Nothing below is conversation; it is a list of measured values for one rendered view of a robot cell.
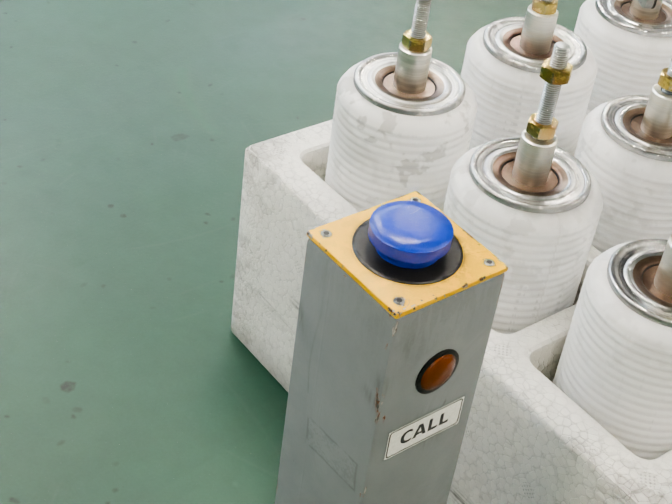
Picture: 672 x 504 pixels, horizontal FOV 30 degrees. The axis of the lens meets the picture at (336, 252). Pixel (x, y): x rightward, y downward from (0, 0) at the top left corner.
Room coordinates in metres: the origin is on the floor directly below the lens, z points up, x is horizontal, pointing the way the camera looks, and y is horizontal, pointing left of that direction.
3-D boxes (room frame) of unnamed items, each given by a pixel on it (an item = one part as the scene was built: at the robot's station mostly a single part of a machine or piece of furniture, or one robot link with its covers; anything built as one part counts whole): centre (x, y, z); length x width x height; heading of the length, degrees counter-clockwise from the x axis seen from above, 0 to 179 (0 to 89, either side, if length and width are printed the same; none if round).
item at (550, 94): (0.64, -0.11, 0.31); 0.01 x 0.01 x 0.08
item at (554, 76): (0.64, -0.11, 0.33); 0.02 x 0.02 x 0.01; 75
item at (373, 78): (0.73, -0.03, 0.25); 0.08 x 0.08 x 0.01
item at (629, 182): (0.72, -0.20, 0.16); 0.10 x 0.10 x 0.18
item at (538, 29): (0.81, -0.12, 0.26); 0.02 x 0.02 x 0.03
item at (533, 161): (0.64, -0.11, 0.26); 0.02 x 0.02 x 0.03
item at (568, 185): (0.64, -0.11, 0.25); 0.08 x 0.08 x 0.01
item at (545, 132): (0.64, -0.11, 0.29); 0.02 x 0.02 x 0.01; 75
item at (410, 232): (0.47, -0.03, 0.32); 0.04 x 0.04 x 0.02
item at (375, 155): (0.73, -0.03, 0.16); 0.10 x 0.10 x 0.18
